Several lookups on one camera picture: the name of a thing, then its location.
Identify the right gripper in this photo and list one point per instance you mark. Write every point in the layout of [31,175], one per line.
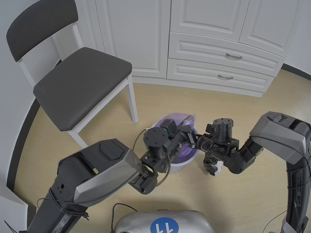
[204,143]

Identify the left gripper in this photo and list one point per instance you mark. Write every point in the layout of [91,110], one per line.
[177,143]

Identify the black plastic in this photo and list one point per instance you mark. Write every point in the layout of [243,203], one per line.
[210,165]

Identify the purple plastic bag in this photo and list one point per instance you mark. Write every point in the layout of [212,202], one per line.
[175,118]

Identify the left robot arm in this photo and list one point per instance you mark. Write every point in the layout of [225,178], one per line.
[102,169]

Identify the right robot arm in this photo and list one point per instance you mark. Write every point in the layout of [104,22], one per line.
[279,135]

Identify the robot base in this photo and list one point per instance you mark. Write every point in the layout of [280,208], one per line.
[165,222]

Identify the white trash bin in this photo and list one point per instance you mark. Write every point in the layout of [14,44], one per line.
[179,165]

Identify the grey and white chair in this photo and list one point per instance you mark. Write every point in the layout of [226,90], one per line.
[80,86]

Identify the white wardrobe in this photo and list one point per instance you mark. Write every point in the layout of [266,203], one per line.
[206,20]

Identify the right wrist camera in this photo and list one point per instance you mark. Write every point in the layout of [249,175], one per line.
[210,129]

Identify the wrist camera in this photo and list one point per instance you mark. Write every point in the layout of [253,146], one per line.
[210,129]
[170,126]

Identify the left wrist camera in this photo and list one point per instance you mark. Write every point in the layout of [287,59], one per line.
[170,126]

